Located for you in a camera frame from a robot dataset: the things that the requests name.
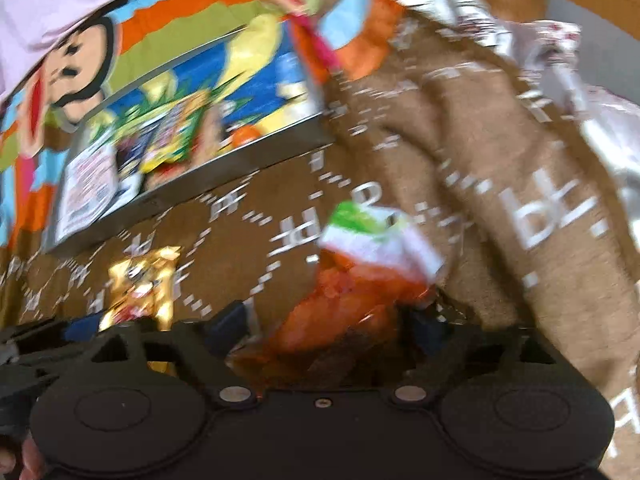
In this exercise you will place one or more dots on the yellow and green snack packet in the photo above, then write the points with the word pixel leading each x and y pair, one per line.
pixel 175 130

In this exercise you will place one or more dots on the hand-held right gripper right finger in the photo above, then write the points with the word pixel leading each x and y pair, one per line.
pixel 422 330

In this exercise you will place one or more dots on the blue and white tube packet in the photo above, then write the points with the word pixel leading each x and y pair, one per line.
pixel 130 160

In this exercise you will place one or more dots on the pink bed sheet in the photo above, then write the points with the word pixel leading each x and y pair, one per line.
pixel 40 10

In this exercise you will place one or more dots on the printed cartoon blanket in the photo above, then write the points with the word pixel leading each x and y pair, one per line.
pixel 450 135

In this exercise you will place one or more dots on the orange packet green white top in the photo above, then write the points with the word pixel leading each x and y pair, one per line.
pixel 340 320

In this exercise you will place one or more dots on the orange mandarin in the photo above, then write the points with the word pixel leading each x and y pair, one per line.
pixel 244 137

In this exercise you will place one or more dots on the white packet black print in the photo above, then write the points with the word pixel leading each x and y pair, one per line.
pixel 87 185

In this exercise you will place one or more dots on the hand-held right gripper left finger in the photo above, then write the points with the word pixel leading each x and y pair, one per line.
pixel 227 327

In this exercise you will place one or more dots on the metal tray with dragon print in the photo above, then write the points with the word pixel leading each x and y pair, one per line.
pixel 200 185

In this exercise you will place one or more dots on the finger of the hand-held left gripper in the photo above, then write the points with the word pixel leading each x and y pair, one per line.
pixel 82 330

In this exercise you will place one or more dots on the small golden snack packet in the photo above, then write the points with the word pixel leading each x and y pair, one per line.
pixel 145 280

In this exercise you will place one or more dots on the person's left hand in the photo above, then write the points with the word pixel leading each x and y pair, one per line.
pixel 22 460

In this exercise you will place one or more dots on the silver patterned quilt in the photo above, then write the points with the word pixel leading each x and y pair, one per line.
pixel 600 125

